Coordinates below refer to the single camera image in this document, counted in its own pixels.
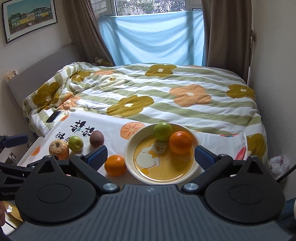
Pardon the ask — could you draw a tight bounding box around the floral striped quilt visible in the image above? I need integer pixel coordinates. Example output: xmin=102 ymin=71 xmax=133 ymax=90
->
xmin=22 ymin=62 xmax=268 ymax=164

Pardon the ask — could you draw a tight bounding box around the black cable on wall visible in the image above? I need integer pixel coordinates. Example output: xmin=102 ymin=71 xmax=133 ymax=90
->
xmin=276 ymin=170 xmax=296 ymax=184

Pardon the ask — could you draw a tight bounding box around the black phone on bed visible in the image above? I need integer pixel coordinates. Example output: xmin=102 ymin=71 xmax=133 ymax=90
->
xmin=46 ymin=111 xmax=61 ymax=123

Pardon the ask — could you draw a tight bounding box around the brown left curtain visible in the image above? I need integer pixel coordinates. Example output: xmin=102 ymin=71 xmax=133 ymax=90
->
xmin=62 ymin=0 xmax=114 ymax=64

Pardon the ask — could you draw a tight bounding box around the cream bowl with duck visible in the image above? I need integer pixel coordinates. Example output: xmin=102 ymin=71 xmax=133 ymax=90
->
xmin=124 ymin=123 xmax=200 ymax=184

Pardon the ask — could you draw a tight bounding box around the large green apple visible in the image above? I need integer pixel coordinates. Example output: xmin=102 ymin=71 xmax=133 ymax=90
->
xmin=153 ymin=121 xmax=174 ymax=142

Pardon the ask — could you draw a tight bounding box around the light blue window cloth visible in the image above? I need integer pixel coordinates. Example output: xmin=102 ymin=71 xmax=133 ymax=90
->
xmin=100 ymin=10 xmax=204 ymax=65

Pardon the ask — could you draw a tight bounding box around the white fruit print cloth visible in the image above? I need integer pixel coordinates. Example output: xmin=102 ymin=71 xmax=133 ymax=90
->
xmin=17 ymin=111 xmax=248 ymax=181

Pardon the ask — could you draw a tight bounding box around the framed houses picture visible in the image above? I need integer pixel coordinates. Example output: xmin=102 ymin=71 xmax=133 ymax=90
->
xmin=1 ymin=0 xmax=58 ymax=43

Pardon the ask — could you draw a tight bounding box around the white plastic bag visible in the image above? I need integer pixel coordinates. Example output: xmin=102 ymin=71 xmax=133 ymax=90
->
xmin=269 ymin=154 xmax=289 ymax=179

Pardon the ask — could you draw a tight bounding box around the brown kiwi fruit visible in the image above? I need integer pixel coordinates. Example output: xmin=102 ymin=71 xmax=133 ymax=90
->
xmin=89 ymin=130 xmax=104 ymax=148

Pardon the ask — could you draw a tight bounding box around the brown curtain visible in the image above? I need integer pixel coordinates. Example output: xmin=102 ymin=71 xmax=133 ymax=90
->
xmin=62 ymin=0 xmax=114 ymax=64
xmin=201 ymin=0 xmax=252 ymax=81

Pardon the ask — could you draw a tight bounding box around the small green apple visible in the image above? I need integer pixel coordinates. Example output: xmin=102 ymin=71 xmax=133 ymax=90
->
xmin=68 ymin=136 xmax=84 ymax=152

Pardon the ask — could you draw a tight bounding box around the mandarin orange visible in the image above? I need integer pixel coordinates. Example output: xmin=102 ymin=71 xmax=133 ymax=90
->
xmin=104 ymin=155 xmax=127 ymax=177

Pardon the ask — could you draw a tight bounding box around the wrinkled old red apple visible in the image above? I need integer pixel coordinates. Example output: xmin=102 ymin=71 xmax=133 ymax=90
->
xmin=49 ymin=140 xmax=69 ymax=160

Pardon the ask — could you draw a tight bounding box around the window with white frame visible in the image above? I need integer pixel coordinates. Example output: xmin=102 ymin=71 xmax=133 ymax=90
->
xmin=91 ymin=0 xmax=202 ymax=19

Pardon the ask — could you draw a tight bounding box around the brown right curtain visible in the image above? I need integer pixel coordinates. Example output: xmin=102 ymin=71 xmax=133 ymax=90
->
xmin=201 ymin=0 xmax=252 ymax=81

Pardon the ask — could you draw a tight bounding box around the grey headboard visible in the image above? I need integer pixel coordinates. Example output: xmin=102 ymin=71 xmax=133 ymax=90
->
xmin=7 ymin=45 xmax=81 ymax=108

